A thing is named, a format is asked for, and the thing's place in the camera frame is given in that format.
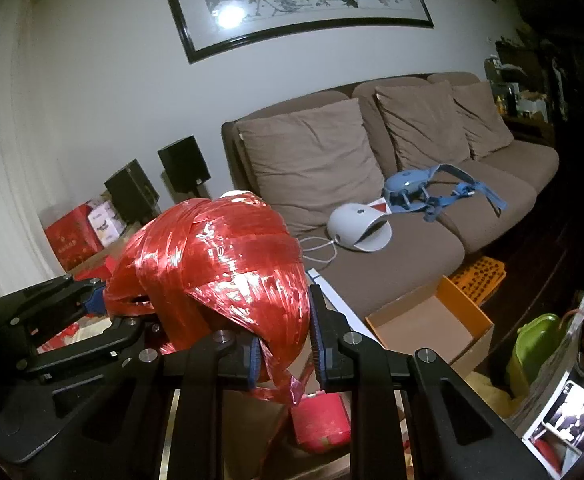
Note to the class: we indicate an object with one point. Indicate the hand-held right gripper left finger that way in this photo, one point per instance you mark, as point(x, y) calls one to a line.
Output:
point(254, 365)

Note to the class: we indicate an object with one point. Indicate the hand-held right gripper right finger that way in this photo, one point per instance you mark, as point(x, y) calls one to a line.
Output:
point(321, 350)

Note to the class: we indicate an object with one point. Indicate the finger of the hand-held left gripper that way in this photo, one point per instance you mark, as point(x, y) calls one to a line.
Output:
point(94, 300)
point(97, 345)

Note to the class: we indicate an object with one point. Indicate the cardboard box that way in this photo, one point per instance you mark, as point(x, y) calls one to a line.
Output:
point(422, 325)

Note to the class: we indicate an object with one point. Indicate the red raffia ball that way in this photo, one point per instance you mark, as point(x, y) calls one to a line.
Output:
point(212, 260)

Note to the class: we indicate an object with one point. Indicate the large red gift box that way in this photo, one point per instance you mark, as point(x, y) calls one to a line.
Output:
point(72, 240)

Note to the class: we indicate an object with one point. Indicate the white pink carton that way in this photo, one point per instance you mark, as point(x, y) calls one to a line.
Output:
point(107, 222)

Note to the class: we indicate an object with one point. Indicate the brown sofa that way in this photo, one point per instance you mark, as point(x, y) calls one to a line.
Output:
point(412, 260)

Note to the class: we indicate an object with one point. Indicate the white dome device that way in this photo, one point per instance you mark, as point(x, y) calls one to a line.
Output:
point(357, 225)

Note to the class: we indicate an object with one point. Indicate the orange plastic crate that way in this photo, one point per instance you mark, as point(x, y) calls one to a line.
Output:
point(477, 280)

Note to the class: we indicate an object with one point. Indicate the brown sofa cushion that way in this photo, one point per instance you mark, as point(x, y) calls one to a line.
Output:
point(422, 125)
point(484, 120)
point(312, 160)

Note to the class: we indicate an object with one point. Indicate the green plastic basin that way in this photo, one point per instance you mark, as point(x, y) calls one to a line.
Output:
point(534, 350)

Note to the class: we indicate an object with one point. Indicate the printed photo sheet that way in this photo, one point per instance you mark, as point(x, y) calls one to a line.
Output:
point(572, 415)

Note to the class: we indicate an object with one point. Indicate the cluttered dark shelf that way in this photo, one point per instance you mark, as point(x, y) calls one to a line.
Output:
point(547, 80)

